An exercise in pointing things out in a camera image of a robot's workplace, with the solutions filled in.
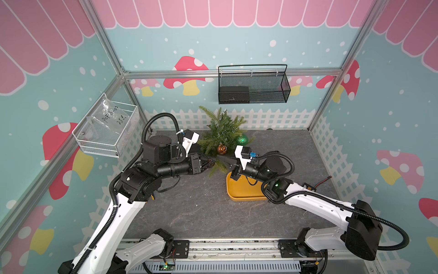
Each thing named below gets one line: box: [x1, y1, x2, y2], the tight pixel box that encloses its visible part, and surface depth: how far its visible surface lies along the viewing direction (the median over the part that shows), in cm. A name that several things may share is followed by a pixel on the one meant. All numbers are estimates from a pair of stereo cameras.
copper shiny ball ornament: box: [217, 142, 228, 155], surface depth 74 cm
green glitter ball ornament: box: [237, 134, 249, 146], surface depth 76 cm
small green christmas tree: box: [197, 105, 255, 178], surface depth 76 cm
